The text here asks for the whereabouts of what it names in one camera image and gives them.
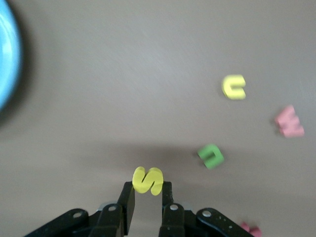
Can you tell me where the dark red foam letter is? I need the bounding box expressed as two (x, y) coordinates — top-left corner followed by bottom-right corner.
(240, 221), (263, 237)

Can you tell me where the blue plate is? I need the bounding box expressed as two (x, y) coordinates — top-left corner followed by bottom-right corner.
(0, 0), (24, 117)

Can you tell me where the green foam letter u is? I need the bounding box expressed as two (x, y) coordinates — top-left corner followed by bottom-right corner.
(197, 143), (225, 170)

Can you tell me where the yellow foam letter u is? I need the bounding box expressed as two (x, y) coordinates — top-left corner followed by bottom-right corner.
(221, 74), (247, 101)

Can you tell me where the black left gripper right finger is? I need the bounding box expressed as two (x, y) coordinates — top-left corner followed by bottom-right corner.
(158, 181), (250, 237)

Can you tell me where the yellow foam letter s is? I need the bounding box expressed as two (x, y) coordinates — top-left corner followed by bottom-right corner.
(132, 166), (164, 197)

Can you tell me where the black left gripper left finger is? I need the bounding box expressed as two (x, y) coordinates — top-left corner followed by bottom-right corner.
(23, 181), (136, 237)

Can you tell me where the pink foam letter w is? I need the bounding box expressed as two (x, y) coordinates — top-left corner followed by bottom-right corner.
(274, 104), (305, 139)

